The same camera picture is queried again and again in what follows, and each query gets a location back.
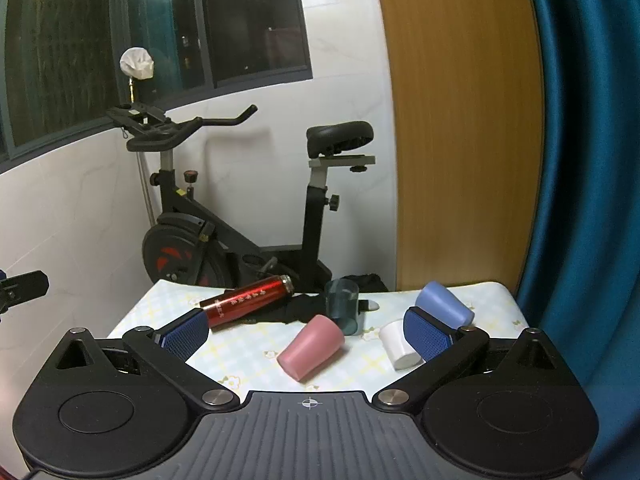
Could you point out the white cloth on pole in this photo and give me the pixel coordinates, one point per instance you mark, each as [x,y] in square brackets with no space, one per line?
[137,62]

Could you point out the black cloth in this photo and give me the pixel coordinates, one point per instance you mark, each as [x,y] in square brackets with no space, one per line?
[305,307]

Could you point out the light blue cup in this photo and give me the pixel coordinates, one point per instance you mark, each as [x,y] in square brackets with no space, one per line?
[445,302]

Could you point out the white cup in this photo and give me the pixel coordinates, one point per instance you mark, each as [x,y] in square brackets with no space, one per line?
[397,342]

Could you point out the clear teal cup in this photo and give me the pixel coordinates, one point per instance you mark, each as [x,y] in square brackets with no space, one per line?
[342,310]

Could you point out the wooden door panel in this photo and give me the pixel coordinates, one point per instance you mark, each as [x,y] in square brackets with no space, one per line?
[465,125]

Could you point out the pink cup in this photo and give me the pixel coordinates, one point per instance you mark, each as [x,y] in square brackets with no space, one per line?
[312,347]

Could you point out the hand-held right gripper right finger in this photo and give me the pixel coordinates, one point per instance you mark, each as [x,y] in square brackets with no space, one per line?
[425,332]

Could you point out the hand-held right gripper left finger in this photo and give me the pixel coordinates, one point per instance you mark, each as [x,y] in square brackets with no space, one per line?
[184,336]

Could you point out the black exercise bike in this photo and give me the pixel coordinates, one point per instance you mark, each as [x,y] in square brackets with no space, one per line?
[200,220]

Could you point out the teal curtain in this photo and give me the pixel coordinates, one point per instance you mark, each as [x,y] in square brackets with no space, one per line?
[590,185]

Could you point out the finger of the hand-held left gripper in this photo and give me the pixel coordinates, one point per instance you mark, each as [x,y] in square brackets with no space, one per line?
[25,285]

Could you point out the patterned table cover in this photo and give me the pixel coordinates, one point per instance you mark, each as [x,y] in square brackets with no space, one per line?
[250,350]

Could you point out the window with dark frame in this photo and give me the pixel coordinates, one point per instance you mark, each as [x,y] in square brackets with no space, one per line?
[150,35]

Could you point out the red thermos bottle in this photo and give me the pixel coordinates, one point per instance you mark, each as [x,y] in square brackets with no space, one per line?
[245,301]

